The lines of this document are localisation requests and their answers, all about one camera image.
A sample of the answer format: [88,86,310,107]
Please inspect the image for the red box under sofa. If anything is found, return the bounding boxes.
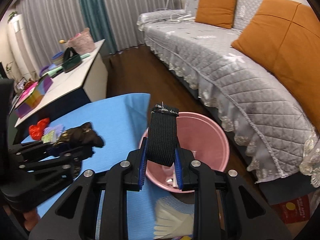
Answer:
[271,195,311,224]

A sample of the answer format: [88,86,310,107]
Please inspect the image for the grey curtain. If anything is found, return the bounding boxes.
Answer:
[16,0,166,67]

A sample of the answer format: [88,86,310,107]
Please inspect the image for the dark brown wrapper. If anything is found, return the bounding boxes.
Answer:
[53,122,105,148]

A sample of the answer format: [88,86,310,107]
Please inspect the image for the far orange cushion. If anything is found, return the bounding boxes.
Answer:
[195,0,236,29]

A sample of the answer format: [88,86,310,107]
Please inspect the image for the red plastic bag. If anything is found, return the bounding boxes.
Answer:
[28,118,50,141]

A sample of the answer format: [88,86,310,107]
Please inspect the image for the teal curtain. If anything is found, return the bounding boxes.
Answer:
[79,0,117,56]

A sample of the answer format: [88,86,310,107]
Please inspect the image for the blue table cloth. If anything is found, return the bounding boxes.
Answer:
[21,93,196,240]

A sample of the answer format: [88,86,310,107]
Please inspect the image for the purple foam net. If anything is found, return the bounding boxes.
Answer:
[43,124,65,138]

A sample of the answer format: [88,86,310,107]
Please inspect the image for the colourful gift box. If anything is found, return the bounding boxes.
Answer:
[14,74,53,118]

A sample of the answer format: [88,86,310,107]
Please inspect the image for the white cable on sofa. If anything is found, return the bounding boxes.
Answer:
[154,8,196,23]

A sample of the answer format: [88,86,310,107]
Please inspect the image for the black elastic strap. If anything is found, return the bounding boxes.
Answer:
[146,103,180,168]

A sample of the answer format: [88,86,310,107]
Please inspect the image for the stacked plastic bowls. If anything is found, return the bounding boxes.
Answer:
[52,51,64,66]

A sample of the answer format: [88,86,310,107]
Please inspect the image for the grey quilted sofa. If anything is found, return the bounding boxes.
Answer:
[137,0,319,188]

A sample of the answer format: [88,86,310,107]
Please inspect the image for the white air conditioner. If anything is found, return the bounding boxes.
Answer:
[7,14,33,81]

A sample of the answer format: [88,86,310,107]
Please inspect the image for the dark green bowl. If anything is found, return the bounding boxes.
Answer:
[62,47,82,73]

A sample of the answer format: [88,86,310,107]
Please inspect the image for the orange cushion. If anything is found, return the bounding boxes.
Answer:
[231,0,319,128]
[195,0,236,29]

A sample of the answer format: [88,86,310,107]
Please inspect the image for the white coffee table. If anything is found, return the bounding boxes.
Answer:
[15,40,108,129]

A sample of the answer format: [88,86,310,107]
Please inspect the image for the pink plastic bin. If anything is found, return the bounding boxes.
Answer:
[146,112,229,193]

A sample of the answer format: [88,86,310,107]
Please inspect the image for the near orange cushion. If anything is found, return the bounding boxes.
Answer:
[231,0,319,128]

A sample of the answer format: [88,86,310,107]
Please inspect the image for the pink woven basket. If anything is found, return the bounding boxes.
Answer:
[66,28,95,55]

